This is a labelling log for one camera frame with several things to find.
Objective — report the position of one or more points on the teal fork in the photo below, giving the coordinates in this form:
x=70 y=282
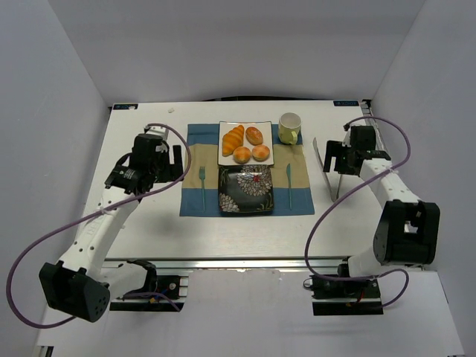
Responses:
x=202 y=177

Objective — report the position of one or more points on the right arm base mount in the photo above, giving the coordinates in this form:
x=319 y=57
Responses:
x=343 y=298

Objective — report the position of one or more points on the blue label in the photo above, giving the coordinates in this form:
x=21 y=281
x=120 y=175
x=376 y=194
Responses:
x=346 y=103
x=125 y=106

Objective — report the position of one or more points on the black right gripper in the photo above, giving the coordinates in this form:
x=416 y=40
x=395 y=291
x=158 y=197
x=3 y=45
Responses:
x=332 y=157

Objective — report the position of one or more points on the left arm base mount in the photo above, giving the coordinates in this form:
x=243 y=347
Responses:
x=157 y=293

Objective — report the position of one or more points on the black floral square plate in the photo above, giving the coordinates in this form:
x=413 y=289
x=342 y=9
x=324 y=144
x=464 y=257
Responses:
x=245 y=190

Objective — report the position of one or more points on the pale yellow mug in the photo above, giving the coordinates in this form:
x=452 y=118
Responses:
x=289 y=126

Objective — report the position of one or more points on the aluminium table frame rail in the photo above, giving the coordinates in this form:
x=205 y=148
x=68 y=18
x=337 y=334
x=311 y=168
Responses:
x=224 y=263

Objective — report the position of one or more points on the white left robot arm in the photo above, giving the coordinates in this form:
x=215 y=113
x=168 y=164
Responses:
x=76 y=284

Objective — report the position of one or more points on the orange croissant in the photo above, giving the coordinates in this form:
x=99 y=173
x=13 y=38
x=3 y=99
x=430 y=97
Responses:
x=232 y=139

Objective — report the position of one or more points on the blue and beige placemat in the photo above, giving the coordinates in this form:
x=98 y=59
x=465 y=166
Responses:
x=203 y=140

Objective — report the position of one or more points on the blue label right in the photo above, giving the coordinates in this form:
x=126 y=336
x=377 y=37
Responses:
x=346 y=103

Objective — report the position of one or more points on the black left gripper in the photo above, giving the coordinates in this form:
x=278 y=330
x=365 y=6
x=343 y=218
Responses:
x=176 y=161

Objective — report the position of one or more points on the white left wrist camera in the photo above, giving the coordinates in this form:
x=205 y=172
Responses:
x=159 y=131

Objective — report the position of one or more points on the teal knife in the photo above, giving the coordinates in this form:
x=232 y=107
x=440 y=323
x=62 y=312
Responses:
x=289 y=180

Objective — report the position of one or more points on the blue label left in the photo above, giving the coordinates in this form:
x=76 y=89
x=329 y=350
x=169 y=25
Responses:
x=125 y=106

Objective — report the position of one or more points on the oval bread roll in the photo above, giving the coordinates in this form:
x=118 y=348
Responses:
x=254 y=135

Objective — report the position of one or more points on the round bread roll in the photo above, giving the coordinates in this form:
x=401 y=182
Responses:
x=261 y=152
x=242 y=155

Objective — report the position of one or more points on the metal tongs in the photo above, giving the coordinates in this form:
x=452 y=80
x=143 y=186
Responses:
x=333 y=189

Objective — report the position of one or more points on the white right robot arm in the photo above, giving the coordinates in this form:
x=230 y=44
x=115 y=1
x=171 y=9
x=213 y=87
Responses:
x=407 y=231

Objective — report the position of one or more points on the white square plate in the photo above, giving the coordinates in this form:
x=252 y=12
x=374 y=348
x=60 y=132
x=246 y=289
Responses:
x=266 y=129

